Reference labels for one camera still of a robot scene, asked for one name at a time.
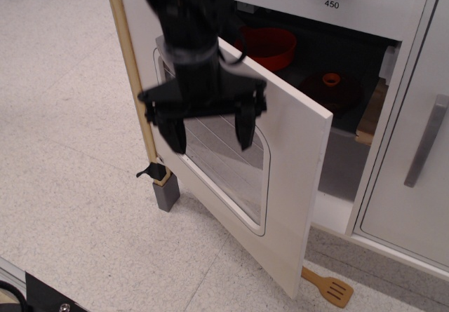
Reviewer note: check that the white oven door with window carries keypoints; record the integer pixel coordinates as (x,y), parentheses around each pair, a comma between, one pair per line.
(264,196)

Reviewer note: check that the grey oven tray shelf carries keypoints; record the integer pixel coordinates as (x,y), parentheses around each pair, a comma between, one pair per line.
(322,47)

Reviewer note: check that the orange toy saucepan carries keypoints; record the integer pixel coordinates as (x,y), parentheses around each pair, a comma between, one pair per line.
(273,48)

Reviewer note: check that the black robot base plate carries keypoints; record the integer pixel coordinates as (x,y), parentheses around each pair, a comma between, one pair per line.
(42,297)

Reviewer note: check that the white toy kitchen cabinet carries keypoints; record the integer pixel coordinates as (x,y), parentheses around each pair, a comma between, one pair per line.
(350,158)

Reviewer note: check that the wooden slotted spatula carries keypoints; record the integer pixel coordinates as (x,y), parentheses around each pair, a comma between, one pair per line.
(332,289)

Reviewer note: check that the brown pot lid orange knob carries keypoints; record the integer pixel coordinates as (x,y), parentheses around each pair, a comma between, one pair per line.
(337,92)

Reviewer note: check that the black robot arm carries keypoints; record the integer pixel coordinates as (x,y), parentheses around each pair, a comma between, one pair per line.
(191,28)

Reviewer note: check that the silver cabinet door handle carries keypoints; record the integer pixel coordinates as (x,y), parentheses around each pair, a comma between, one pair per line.
(428,138)

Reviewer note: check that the white right cabinet door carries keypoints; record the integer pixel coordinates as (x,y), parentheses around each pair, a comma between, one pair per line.
(405,208)

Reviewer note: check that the grey oven door handle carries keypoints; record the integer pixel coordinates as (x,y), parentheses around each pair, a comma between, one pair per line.
(161,45)

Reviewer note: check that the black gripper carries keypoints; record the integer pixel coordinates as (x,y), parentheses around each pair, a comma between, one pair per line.
(204,89)

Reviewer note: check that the grey cabinet leg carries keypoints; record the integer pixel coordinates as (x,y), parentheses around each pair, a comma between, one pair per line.
(167,194)

